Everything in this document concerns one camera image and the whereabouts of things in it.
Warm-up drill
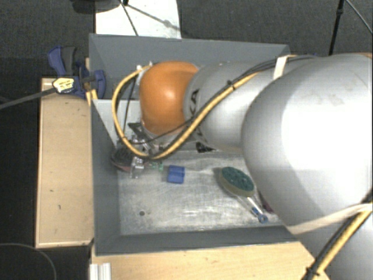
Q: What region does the pale wood board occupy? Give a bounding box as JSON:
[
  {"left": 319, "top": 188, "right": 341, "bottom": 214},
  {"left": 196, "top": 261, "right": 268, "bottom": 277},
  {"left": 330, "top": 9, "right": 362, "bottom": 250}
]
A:
[{"left": 35, "top": 78, "right": 95, "bottom": 249}]

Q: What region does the green dish brush clear handle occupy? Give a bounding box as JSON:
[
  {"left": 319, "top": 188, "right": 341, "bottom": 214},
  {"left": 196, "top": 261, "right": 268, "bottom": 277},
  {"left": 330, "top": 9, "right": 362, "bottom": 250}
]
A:
[{"left": 217, "top": 166, "right": 269, "bottom": 225}]

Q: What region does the black and red round object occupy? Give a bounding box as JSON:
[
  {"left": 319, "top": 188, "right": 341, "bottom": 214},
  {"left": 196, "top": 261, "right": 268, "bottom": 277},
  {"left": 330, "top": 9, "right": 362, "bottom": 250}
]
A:
[{"left": 110, "top": 146, "right": 135, "bottom": 173}]

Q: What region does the blue cylinder block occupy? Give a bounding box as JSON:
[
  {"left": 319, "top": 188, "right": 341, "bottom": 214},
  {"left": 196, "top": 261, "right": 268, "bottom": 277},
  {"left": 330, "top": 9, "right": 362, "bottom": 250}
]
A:
[{"left": 166, "top": 164, "right": 187, "bottom": 184}]

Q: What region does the grey metal bin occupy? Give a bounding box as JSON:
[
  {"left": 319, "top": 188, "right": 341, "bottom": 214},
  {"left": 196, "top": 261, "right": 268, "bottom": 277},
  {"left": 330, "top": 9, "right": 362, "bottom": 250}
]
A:
[{"left": 88, "top": 33, "right": 305, "bottom": 256}]

